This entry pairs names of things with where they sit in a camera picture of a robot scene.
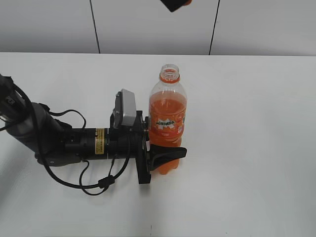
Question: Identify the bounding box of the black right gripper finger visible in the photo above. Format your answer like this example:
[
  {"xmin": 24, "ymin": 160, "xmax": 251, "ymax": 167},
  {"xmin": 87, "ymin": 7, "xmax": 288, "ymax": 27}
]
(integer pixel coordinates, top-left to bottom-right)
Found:
[{"xmin": 161, "ymin": 0, "xmax": 188, "ymax": 12}]

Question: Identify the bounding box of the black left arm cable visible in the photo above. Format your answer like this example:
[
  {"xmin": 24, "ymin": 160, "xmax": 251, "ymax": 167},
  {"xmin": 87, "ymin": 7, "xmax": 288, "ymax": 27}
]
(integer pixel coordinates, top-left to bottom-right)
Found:
[{"xmin": 0, "ymin": 74, "xmax": 130, "ymax": 196}]

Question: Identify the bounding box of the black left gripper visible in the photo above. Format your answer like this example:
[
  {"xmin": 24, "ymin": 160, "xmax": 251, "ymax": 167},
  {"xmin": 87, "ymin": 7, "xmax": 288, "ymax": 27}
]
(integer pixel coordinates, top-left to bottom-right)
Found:
[{"xmin": 107, "ymin": 111, "xmax": 187, "ymax": 183}]

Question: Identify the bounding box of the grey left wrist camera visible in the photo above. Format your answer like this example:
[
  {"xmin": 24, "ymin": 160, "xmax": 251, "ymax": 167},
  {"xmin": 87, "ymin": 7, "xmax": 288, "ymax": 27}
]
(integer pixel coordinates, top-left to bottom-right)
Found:
[{"xmin": 113, "ymin": 89, "xmax": 136, "ymax": 128}]

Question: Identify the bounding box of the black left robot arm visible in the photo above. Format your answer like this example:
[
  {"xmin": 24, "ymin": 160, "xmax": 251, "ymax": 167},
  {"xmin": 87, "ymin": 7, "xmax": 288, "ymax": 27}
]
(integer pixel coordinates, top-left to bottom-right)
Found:
[{"xmin": 0, "ymin": 76, "xmax": 187, "ymax": 184}]

